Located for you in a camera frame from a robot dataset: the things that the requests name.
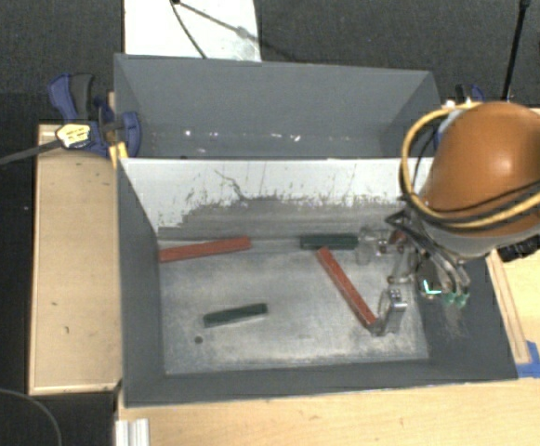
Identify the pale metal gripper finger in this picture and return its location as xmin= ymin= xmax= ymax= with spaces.
xmin=372 ymin=288 xmax=410 ymax=337
xmin=358 ymin=228 xmax=408 ymax=265

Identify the dark green flat block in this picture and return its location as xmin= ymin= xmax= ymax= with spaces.
xmin=203 ymin=302 xmax=270 ymax=329
xmin=299 ymin=233 xmax=360 ymax=251

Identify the red-brown flat block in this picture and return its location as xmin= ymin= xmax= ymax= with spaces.
xmin=157 ymin=235 xmax=254 ymax=264
xmin=314 ymin=246 xmax=378 ymax=329

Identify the grey metal bin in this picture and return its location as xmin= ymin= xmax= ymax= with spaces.
xmin=111 ymin=52 xmax=520 ymax=408

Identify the pale wood board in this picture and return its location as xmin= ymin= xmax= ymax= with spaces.
xmin=27 ymin=121 xmax=125 ymax=397

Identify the black cylinder on white bracket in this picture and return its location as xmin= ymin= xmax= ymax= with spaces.
xmin=496 ymin=228 xmax=540 ymax=263

